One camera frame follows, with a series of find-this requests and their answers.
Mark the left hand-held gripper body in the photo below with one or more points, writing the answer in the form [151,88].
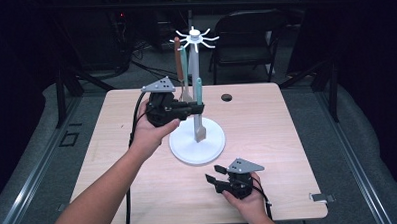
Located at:
[161,106]

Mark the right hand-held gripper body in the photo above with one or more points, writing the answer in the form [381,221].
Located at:
[239,184]

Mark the white utensil rack with hooks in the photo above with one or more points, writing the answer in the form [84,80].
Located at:
[187,149]

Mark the person's right hand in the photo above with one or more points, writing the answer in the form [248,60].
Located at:
[253,205]

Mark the person's left hand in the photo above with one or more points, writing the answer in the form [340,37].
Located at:
[147,137]

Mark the metal table clip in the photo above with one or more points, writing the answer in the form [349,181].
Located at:
[63,207]
[321,197]

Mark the black folding chair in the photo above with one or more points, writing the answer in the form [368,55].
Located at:
[247,33]

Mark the black metal stand frame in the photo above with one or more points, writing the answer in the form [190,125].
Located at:
[61,96]
[333,94]

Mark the aluminium floor rail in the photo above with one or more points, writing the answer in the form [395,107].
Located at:
[353,160]
[35,171]

